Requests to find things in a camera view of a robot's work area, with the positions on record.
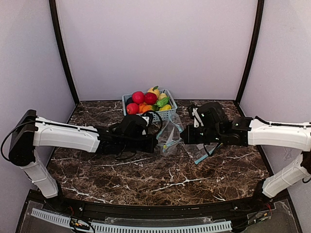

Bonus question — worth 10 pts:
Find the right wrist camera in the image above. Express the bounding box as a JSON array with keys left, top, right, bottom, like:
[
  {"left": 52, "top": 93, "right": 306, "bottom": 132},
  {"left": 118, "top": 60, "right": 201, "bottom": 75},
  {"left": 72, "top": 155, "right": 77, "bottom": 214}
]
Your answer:
[{"left": 187, "top": 104, "right": 203, "bottom": 128}]

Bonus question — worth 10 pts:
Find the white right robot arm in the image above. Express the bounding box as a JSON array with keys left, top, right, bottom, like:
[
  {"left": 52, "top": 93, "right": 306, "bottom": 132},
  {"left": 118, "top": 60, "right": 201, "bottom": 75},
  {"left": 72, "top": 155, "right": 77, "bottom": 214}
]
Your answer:
[{"left": 180, "top": 102, "right": 311, "bottom": 200}]

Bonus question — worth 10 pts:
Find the yellow lemon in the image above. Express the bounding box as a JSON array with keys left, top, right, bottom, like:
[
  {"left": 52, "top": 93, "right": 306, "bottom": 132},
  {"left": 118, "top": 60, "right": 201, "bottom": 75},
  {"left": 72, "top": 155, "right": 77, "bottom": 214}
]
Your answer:
[{"left": 159, "top": 104, "right": 172, "bottom": 111}]

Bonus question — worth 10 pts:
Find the red apple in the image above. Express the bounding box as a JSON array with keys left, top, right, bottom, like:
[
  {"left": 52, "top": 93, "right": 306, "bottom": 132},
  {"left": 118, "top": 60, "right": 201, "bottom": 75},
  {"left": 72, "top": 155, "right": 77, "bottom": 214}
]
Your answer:
[
  {"left": 132, "top": 91, "right": 145, "bottom": 105},
  {"left": 144, "top": 92, "right": 157, "bottom": 105},
  {"left": 126, "top": 103, "right": 139, "bottom": 115}
]

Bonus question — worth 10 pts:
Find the blue plastic basket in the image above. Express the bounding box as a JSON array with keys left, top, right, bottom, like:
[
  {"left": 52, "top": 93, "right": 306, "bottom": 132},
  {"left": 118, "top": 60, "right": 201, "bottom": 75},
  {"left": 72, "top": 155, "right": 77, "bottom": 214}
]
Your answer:
[{"left": 121, "top": 89, "right": 178, "bottom": 122}]

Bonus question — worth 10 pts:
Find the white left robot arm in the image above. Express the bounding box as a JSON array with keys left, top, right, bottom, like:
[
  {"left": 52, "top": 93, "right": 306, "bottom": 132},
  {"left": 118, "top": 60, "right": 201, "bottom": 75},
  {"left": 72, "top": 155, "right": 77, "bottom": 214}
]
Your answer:
[{"left": 4, "top": 110, "right": 158, "bottom": 199}]

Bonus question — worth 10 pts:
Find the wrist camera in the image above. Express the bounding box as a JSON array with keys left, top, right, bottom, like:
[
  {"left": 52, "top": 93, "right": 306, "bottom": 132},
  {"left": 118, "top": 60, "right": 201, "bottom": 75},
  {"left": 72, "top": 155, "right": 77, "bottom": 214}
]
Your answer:
[
  {"left": 141, "top": 110, "right": 163, "bottom": 135},
  {"left": 187, "top": 104, "right": 203, "bottom": 128}
]

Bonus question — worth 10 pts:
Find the right black frame post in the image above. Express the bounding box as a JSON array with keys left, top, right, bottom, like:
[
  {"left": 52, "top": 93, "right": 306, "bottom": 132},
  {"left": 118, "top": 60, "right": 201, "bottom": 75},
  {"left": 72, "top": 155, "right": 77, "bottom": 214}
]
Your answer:
[{"left": 235, "top": 0, "right": 265, "bottom": 105}]

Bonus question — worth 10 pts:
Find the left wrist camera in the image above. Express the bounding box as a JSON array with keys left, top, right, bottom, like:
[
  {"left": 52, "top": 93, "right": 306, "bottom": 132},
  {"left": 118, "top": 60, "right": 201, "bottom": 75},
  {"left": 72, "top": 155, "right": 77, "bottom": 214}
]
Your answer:
[{"left": 141, "top": 110, "right": 163, "bottom": 135}]

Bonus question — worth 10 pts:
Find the white slotted cable duct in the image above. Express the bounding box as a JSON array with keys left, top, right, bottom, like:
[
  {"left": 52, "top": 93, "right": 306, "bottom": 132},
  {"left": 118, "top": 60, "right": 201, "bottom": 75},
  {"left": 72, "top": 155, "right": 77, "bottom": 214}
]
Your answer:
[{"left": 31, "top": 208, "right": 233, "bottom": 233}]

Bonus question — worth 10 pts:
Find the black front rail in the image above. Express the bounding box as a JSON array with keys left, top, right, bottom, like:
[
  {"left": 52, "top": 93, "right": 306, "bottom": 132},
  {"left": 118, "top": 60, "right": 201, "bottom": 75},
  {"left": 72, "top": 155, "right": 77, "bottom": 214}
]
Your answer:
[{"left": 40, "top": 195, "right": 268, "bottom": 220}]

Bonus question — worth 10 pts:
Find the orange fruit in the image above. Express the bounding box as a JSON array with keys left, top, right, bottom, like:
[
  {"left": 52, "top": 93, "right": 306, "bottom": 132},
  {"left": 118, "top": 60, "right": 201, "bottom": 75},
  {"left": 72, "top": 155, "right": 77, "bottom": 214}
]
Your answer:
[{"left": 138, "top": 103, "right": 153, "bottom": 114}]

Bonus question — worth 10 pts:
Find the black frame post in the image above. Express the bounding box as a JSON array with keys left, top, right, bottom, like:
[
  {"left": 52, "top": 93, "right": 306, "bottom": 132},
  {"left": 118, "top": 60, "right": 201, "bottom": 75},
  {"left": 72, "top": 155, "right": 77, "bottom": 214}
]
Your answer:
[
  {"left": 49, "top": 0, "right": 80, "bottom": 106},
  {"left": 235, "top": 0, "right": 265, "bottom": 105}
]

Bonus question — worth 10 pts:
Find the clear zip top bag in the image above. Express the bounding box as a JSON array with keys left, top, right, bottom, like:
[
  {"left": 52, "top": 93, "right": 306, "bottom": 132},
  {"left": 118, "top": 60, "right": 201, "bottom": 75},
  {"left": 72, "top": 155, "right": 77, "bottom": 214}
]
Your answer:
[{"left": 156, "top": 113, "right": 184, "bottom": 156}]

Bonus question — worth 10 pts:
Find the left black frame post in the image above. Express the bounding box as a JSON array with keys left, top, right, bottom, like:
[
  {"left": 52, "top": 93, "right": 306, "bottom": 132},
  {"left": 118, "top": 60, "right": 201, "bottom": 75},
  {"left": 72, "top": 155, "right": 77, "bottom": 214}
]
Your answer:
[{"left": 49, "top": 0, "right": 80, "bottom": 106}]

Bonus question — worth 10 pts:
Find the yellow pear with leaf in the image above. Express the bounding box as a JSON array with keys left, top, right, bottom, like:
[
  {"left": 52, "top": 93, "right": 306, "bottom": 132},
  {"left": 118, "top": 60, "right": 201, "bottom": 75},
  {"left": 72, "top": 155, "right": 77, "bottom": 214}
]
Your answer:
[{"left": 147, "top": 86, "right": 160, "bottom": 98}]

